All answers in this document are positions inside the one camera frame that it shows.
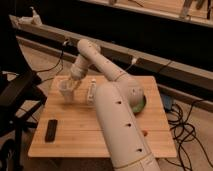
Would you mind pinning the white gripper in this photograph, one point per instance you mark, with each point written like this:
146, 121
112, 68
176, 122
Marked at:
73, 83

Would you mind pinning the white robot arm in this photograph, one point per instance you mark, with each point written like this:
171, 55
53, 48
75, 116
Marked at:
114, 101

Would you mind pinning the white remote control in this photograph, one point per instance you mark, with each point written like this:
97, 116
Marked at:
91, 92

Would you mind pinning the wooden table board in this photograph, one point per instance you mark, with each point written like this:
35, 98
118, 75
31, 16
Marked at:
78, 133

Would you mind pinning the black chair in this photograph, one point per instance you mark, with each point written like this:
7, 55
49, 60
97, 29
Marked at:
15, 93

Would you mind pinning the black remote control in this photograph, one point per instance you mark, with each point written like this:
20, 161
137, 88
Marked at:
51, 130

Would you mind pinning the green plate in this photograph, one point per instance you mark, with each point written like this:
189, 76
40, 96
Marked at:
138, 108

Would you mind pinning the white spray bottle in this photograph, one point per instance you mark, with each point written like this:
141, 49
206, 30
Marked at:
36, 17

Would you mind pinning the blue power adapter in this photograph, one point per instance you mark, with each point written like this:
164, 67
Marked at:
167, 102

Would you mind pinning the long wooden bench rail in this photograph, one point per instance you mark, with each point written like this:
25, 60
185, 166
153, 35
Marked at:
175, 70

